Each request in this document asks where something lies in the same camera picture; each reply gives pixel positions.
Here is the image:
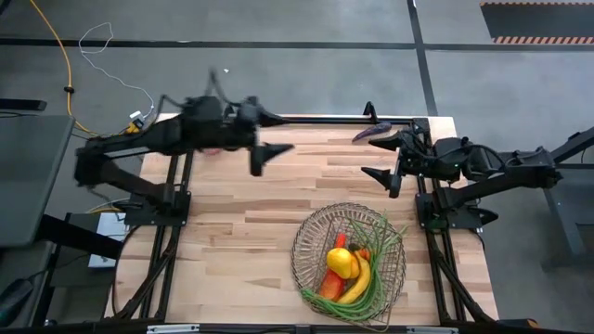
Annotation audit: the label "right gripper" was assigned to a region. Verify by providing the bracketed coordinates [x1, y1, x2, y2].
[360, 131, 441, 199]

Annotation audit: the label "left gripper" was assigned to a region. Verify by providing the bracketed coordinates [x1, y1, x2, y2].
[217, 96, 295, 178]

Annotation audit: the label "black wire basket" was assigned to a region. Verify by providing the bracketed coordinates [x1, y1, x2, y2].
[299, 213, 408, 333]

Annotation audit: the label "green long beans bunch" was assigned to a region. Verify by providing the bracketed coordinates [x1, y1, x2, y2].
[300, 213, 408, 326]

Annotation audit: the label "purple eggplant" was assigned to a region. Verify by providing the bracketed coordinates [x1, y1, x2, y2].
[351, 121, 394, 144]

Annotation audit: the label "yellow banana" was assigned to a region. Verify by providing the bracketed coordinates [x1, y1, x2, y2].
[337, 250, 372, 306]

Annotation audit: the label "black metal stand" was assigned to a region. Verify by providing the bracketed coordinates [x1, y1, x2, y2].
[510, 125, 594, 261]

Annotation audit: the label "white box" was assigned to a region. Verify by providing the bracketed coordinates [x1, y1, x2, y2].
[87, 212, 129, 269]

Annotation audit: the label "black hazard striped mat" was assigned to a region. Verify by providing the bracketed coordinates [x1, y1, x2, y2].
[480, 1, 594, 45]

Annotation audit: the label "black beam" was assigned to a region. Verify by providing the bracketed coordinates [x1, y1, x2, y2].
[36, 213, 124, 260]

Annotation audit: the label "grey cabinet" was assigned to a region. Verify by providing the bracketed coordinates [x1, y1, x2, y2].
[0, 114, 75, 247]

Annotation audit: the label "black flat bar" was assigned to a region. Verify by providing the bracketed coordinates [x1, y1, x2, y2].
[0, 97, 47, 111]

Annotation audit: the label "black rounded floor object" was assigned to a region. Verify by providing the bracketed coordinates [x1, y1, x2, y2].
[0, 277, 33, 316]

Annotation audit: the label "black aluminium table frame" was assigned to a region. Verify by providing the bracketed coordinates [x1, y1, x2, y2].
[110, 101, 497, 326]

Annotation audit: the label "wire mesh basket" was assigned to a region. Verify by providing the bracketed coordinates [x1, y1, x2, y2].
[291, 202, 407, 321]

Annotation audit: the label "thin white cable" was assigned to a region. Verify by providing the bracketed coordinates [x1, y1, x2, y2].
[78, 21, 156, 120]

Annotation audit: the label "silver table bracket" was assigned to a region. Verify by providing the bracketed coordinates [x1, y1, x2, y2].
[407, 326, 458, 334]
[147, 324, 200, 334]

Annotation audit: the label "yellow power cable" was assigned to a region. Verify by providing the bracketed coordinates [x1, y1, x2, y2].
[28, 0, 140, 140]

